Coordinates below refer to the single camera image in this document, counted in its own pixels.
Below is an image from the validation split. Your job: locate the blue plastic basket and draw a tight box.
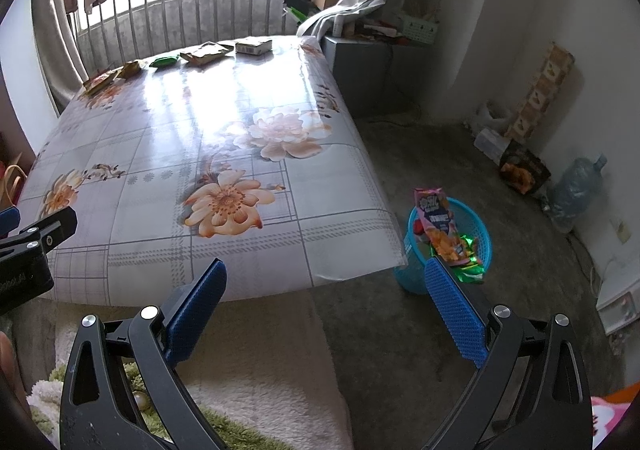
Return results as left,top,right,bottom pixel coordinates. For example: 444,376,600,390
392,200,493,295

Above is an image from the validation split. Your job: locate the white green plush robe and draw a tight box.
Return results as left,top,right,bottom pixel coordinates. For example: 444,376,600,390
25,302,351,450

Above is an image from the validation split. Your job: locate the beige curtain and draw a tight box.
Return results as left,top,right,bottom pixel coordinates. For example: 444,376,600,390
30,0,88,103

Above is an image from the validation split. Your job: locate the red gift bag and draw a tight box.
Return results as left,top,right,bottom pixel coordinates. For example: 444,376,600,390
0,161,27,211

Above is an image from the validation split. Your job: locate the pink printed cloth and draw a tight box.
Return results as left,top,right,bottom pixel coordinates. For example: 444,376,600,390
590,387,636,450

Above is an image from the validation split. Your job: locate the green black tool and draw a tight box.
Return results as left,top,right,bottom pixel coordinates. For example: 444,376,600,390
284,0,310,26

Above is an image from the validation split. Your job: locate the dark snack bag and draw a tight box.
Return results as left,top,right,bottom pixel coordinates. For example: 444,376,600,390
499,140,552,196

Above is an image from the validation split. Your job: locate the orange snack wrapper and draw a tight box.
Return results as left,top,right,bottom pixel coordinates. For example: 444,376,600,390
82,71,120,94

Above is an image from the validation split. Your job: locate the purple snack bag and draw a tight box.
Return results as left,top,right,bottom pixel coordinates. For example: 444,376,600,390
412,186,473,266

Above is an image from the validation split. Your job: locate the white plastic bag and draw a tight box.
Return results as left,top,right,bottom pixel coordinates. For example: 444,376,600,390
477,101,512,131

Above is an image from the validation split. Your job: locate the small white box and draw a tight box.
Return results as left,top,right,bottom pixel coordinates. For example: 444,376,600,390
235,36,274,56

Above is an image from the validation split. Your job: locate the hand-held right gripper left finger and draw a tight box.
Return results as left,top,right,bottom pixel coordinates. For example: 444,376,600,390
59,257,228,450

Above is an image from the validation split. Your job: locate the clear plastic container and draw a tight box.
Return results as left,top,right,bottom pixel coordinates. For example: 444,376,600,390
472,127,513,165

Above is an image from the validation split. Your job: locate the green storage basket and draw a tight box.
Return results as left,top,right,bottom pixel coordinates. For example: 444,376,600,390
400,12,442,45

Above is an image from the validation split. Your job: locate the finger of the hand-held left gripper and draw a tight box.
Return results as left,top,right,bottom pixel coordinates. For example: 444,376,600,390
0,206,21,237
0,206,78,261

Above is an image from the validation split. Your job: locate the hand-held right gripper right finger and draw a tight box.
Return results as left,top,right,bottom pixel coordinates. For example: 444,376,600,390
424,257,595,450

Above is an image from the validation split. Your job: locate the grey cabinet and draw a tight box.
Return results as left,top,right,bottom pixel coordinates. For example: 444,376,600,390
320,34,441,120

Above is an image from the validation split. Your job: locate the large water jug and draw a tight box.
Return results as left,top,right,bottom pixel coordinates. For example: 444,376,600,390
542,153,608,233

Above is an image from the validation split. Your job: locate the green potato chip bag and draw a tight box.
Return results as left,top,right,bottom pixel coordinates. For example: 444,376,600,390
415,225,488,285

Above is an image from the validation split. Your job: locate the green foil wrapper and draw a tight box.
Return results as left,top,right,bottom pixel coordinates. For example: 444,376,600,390
452,234,481,257

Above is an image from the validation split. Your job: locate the brown flat wrapper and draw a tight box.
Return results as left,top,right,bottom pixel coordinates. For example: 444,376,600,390
179,43,236,67

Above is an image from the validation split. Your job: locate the person's left hand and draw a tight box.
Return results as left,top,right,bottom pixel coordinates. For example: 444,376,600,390
0,332,31,413

